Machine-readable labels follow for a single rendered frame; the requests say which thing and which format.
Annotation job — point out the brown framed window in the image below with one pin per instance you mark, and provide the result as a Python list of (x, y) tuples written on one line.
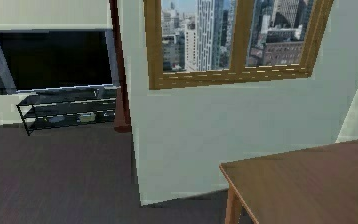
[(238, 74)]

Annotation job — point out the black glass television stand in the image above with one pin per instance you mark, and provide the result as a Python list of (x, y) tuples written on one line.
[(67, 108)]

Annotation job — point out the small pale box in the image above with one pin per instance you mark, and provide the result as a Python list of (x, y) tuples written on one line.
[(87, 117)]

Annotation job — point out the brown wooden table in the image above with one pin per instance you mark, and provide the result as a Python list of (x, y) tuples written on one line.
[(307, 186)]

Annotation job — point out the black television set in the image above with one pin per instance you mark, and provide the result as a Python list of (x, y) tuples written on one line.
[(53, 60)]

